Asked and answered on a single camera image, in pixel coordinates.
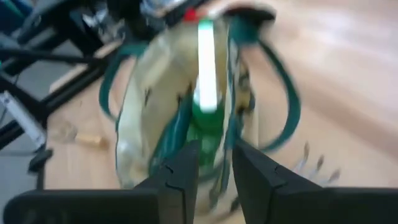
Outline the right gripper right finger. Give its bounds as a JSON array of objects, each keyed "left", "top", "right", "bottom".
[{"left": 231, "top": 138, "right": 398, "bottom": 224}]

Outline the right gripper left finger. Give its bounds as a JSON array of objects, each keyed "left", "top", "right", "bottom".
[{"left": 2, "top": 139, "right": 200, "bottom": 224}]

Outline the black aluminium table frame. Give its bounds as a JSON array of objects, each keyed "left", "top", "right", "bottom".
[{"left": 0, "top": 43, "right": 137, "bottom": 194}]

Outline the wooden-handled hand cultivator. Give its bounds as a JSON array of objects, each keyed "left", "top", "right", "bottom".
[{"left": 291, "top": 141, "right": 342, "bottom": 188}]

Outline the canvas gardening bag green trim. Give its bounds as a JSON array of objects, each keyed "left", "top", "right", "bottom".
[{"left": 98, "top": 6, "right": 303, "bottom": 217}]

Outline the wooden-handled hand rake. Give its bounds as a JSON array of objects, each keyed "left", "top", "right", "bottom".
[{"left": 49, "top": 120, "right": 110, "bottom": 151}]

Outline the green spray bottle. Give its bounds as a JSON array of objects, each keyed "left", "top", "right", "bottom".
[{"left": 185, "top": 18, "right": 228, "bottom": 177}]

